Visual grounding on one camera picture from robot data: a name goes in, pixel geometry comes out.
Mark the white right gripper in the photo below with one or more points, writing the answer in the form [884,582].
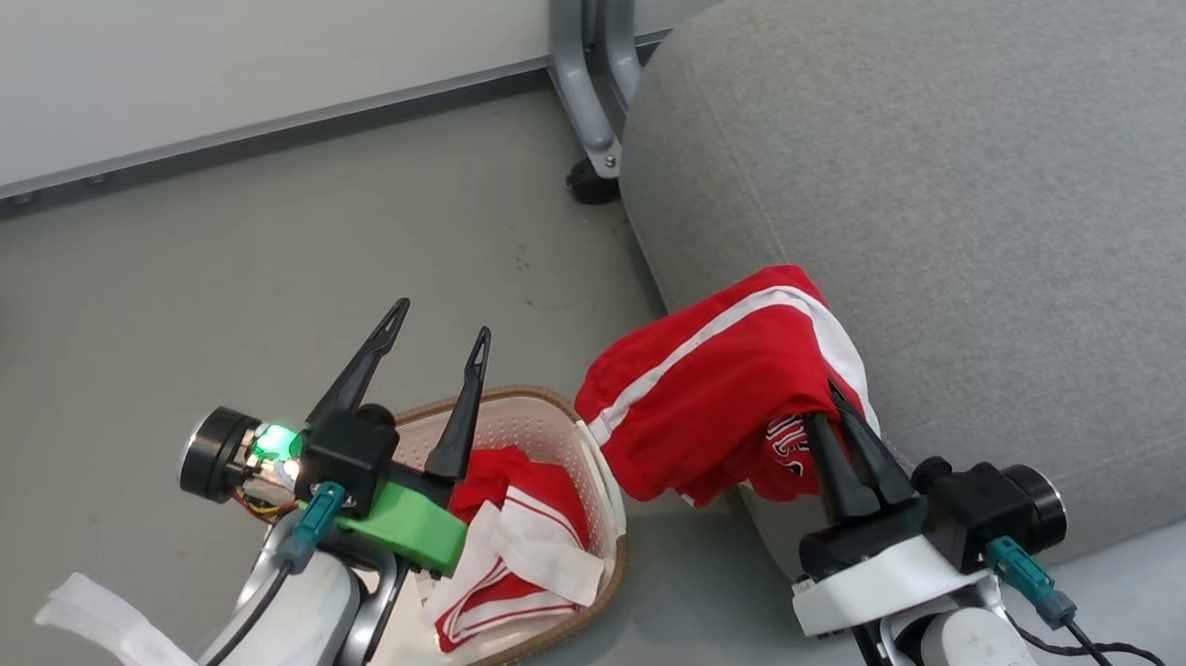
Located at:
[872,580]

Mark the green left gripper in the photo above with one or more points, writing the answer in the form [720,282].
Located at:
[414,530]

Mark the red shorts with white stripes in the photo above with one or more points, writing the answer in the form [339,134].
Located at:
[710,398]

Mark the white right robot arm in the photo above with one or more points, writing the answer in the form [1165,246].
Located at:
[979,660]

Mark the white basket with brown rim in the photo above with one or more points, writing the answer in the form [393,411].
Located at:
[539,429]

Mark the red and white striped garment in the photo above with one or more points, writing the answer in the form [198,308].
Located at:
[529,540]

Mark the black caster wheel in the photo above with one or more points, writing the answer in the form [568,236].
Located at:
[589,185]

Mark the grey fabric sofa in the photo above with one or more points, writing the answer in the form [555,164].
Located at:
[960,189]

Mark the white fabric strip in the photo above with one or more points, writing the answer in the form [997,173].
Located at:
[115,624]

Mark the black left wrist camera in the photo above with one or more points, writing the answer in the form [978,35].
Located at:
[348,452]

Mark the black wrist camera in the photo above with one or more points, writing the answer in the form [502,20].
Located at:
[980,515]
[348,452]

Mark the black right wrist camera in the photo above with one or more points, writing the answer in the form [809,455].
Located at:
[980,515]

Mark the grey metal frame leg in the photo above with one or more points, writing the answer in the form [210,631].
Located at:
[586,82]

